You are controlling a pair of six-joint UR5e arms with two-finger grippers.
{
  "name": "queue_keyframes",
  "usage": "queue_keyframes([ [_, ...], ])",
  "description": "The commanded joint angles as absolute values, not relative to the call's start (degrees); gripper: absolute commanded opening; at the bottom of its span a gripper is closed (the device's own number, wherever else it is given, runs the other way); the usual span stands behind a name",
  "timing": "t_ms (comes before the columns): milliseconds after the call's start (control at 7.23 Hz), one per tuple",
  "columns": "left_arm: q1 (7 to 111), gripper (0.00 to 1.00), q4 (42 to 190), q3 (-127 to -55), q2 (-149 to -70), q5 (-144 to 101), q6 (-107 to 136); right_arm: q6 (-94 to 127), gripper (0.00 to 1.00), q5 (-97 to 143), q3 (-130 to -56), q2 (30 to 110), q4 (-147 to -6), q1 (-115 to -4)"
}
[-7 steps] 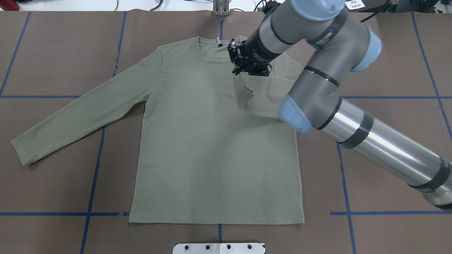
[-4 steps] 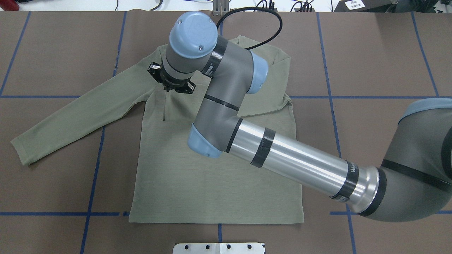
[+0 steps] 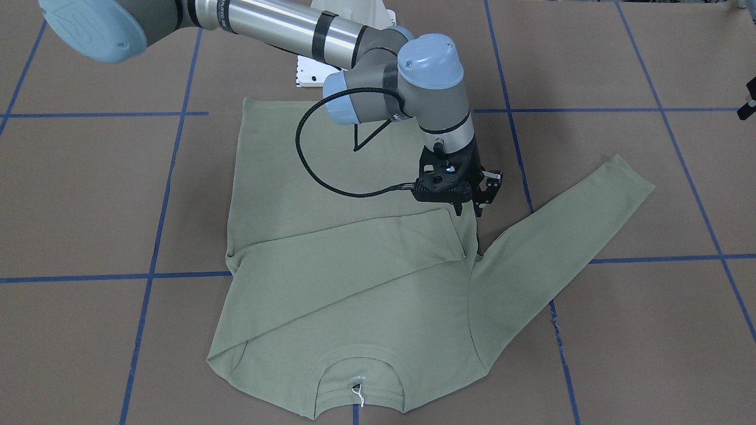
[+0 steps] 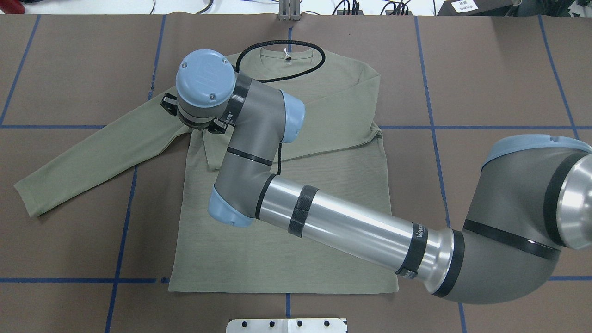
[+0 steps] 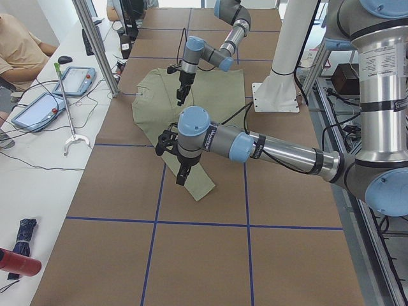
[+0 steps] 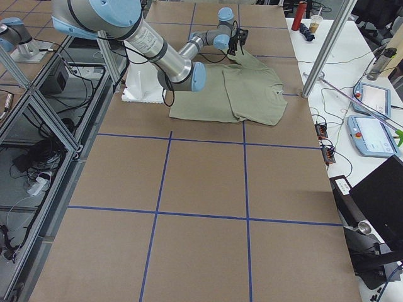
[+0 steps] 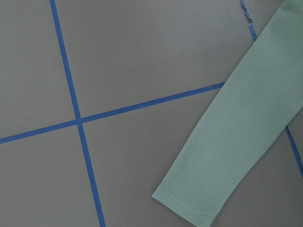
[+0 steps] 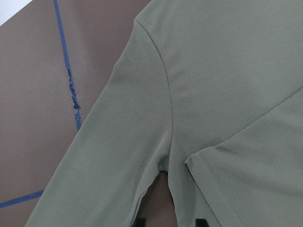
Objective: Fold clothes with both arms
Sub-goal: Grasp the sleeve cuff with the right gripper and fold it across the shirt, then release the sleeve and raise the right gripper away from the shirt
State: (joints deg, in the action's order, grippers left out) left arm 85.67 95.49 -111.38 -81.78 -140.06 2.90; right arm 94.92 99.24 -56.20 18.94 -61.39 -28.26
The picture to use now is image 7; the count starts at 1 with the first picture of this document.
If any olive green long-sleeve shirt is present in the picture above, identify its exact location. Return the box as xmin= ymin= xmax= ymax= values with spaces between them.
xmin=152 ymin=0 xmax=303 ymax=227

